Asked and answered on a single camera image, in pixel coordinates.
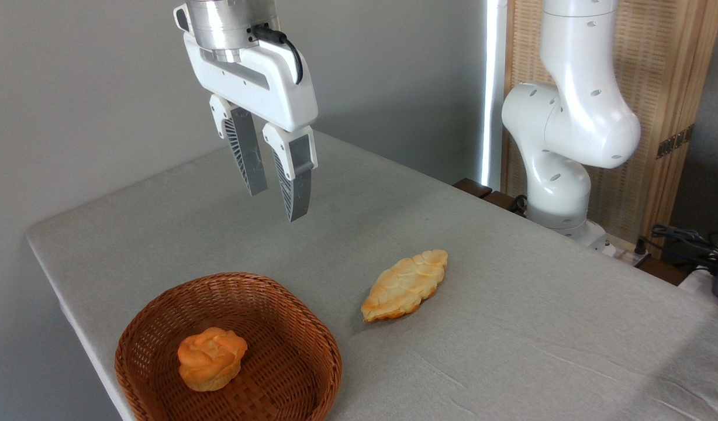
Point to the black metal screen hinge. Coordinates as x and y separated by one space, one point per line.
675 141

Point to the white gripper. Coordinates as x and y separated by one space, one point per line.
277 88

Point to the round orange bread bun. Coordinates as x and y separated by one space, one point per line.
210 359

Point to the long golden braided bread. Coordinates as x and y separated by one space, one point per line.
403 286

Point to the dark brown wooden blocks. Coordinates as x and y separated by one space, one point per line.
479 190

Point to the brown wicker basket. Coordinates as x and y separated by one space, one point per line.
289 351

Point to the grey fabric table cover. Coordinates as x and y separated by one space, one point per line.
511 351

